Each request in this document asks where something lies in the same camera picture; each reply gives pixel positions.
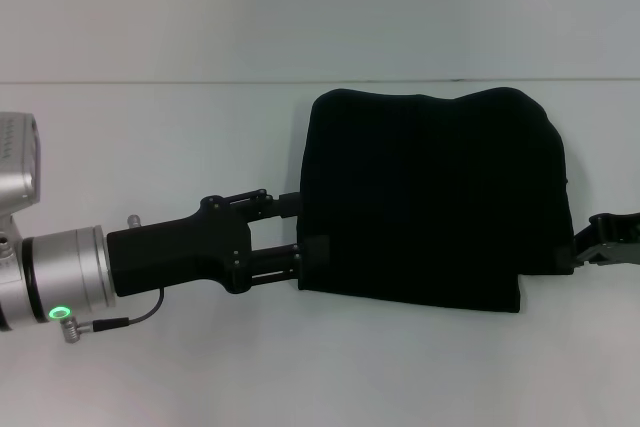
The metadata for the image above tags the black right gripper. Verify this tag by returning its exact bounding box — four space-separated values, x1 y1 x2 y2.
551 212 640 277

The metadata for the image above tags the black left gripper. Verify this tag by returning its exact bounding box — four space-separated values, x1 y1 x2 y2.
106 188 332 299

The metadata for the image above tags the black shirt with FREE print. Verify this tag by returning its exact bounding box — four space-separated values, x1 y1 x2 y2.
297 87 576 315

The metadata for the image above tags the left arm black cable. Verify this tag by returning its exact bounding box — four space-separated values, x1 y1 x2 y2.
58 287 167 344

